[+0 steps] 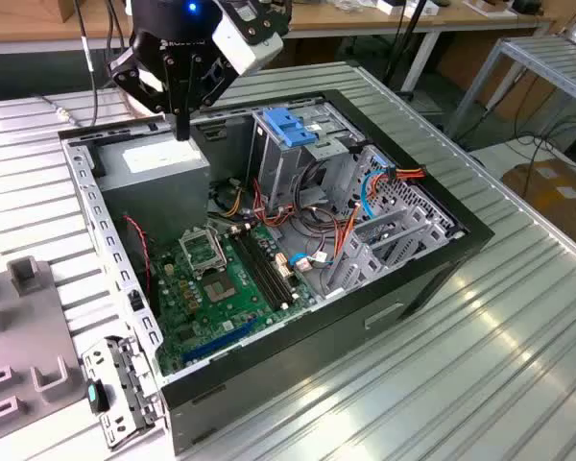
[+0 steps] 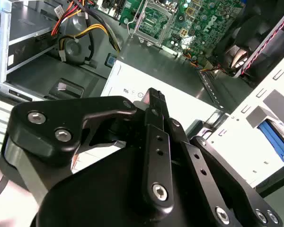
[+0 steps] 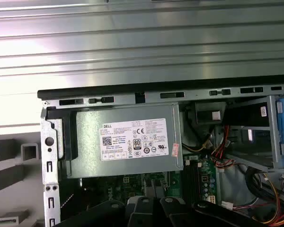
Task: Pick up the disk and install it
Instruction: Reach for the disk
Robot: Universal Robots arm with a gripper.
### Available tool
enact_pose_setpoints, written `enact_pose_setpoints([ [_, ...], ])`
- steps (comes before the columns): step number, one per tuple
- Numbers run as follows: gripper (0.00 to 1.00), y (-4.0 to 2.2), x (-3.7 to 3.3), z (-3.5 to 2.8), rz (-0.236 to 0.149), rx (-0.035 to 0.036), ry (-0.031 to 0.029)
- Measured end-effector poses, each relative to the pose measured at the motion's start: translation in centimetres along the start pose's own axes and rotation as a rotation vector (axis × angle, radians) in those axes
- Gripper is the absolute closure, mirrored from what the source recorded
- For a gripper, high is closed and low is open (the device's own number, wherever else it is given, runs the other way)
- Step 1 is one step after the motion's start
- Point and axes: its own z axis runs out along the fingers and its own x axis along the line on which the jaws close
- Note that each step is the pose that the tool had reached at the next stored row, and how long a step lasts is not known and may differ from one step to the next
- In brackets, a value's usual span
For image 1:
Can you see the green motherboard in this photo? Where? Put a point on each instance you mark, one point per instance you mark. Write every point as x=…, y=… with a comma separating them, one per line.
x=230, y=317

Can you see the grey power supply unit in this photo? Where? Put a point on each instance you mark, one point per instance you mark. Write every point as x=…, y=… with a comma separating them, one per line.
x=163, y=192

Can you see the wooden block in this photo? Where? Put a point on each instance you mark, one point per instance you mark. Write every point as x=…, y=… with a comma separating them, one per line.
x=489, y=7

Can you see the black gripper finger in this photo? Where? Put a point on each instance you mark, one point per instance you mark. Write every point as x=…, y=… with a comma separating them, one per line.
x=199, y=81
x=170, y=96

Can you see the blue expansion slot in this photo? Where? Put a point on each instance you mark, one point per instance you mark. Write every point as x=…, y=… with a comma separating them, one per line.
x=221, y=340

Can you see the metal slot retention bracket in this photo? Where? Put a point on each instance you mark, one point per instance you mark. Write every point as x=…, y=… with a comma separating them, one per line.
x=96, y=360

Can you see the metal slat shelf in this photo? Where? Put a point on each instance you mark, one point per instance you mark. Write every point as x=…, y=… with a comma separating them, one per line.
x=547, y=57

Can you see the black RAM slot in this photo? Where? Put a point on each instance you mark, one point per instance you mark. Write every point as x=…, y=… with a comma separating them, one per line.
x=266, y=269
x=260, y=269
x=254, y=269
x=271, y=269

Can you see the wooden desk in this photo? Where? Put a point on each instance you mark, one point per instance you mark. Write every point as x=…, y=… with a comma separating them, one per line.
x=341, y=21

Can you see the blue plastic drive latch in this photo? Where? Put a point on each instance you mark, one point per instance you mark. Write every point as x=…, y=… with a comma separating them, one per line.
x=285, y=125

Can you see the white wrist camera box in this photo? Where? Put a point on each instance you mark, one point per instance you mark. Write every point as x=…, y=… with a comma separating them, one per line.
x=245, y=43

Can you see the grey optical drive cage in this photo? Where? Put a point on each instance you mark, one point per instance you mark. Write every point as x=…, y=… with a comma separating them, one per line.
x=278, y=168

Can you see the black open PC case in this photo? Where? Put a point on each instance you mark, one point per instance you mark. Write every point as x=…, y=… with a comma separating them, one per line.
x=293, y=365

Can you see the black teal bracket latch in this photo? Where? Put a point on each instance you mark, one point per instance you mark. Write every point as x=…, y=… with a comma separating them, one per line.
x=94, y=394

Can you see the grey disk bay cage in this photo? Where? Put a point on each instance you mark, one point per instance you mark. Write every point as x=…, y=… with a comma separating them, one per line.
x=355, y=271

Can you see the grey parts rack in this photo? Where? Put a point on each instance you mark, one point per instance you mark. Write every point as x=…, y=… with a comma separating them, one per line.
x=29, y=336

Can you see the large cardboard box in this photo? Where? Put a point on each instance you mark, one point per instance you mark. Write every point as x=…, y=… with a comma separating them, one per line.
x=557, y=201

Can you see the small black device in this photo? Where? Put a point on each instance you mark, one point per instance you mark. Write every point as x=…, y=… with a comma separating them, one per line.
x=528, y=6

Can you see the CPU socket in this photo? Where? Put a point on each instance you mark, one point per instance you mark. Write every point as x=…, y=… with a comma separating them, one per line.
x=221, y=288

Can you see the small white box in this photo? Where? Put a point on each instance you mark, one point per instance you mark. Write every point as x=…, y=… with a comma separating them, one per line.
x=391, y=6

